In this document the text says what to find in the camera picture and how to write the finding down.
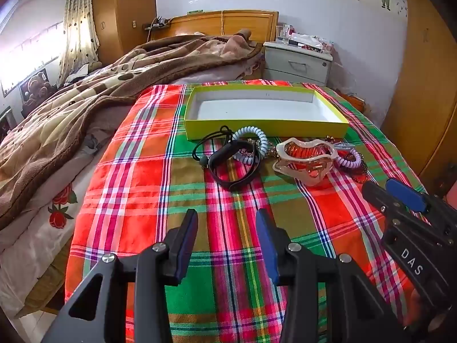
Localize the gold star hair clip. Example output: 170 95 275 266
246 137 280 158

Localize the wooden bed headboard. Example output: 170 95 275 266
149 10 279 42

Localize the purple spiral hair tie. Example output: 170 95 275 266
336 150 361 169

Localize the grey nightstand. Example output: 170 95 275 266
263 41 334 87

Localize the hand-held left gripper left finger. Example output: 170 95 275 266
42 208 199 343

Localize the black hair tie with bead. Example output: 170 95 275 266
192 126 237 165

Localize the brown patterned blanket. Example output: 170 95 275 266
0 35 263 230

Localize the brown teddy bear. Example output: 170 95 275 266
19 69 51 111

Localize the clutter of small toiletries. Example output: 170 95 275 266
286 25 335 53

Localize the black wristband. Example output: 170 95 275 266
208 141 260 191

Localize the spotted curtain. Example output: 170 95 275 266
58 0 100 87

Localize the floral bed sheet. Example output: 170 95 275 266
0 169 94 319

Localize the transparent hair claw clip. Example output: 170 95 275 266
273 137 338 187

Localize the plaid cloth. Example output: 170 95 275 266
64 82 429 343

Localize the power strip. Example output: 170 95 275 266
143 17 173 30

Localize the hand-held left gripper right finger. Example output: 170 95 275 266
255 208 408 343

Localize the yellow-green cardboard box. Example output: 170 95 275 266
184 85 350 141

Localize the orange bag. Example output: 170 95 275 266
338 92 365 113

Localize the light blue spiral hair tie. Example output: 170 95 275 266
232 126 268 155

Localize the gold beaded bracelet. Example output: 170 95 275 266
352 152 368 184

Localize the wooden wardrobe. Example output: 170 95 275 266
380 0 457 195
92 0 157 66

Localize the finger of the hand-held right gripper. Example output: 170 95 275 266
385 178 431 215
362 180 398 224

